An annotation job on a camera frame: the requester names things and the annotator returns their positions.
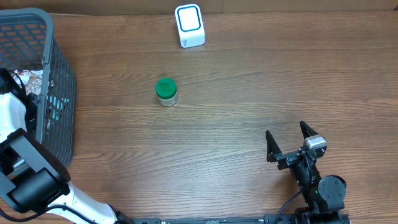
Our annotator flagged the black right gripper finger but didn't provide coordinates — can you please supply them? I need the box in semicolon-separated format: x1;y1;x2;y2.
299;121;318;139
266;130;282;162

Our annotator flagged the green lid white jar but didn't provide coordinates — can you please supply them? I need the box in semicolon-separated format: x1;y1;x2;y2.
155;78;178;106

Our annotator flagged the beige clear snack pouch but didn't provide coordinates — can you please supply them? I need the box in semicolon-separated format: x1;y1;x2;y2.
11;70;43;95

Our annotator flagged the teal white packet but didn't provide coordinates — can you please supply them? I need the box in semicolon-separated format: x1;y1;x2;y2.
48;96;70;121

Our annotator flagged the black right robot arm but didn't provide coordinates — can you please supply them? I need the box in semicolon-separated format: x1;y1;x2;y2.
264;121;350;224

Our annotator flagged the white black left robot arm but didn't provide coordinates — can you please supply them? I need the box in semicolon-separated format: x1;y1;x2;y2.
1;68;131;224

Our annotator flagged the white barcode scanner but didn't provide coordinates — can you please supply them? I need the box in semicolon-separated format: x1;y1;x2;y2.
175;4;205;49

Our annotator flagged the grey plastic mesh basket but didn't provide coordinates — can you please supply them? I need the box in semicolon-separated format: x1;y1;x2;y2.
1;8;77;166

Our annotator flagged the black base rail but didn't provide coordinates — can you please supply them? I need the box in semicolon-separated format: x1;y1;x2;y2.
130;214;299;224

